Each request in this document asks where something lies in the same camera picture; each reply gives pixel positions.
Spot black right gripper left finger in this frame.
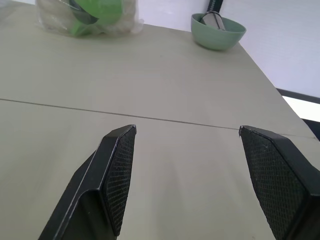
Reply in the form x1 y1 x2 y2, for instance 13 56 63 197
37 124 137 240

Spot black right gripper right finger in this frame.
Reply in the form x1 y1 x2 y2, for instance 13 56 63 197
238 125 320 240

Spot pale green bowl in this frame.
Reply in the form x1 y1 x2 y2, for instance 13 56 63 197
190 12 247 52

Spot clear plastic bag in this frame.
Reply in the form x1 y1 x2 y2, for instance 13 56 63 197
35 0 145 39

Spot bright green plastic cup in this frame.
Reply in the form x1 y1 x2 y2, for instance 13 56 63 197
66 0 125 38

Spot silver spoon with black handle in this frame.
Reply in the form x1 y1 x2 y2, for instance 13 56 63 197
201 0 225 31

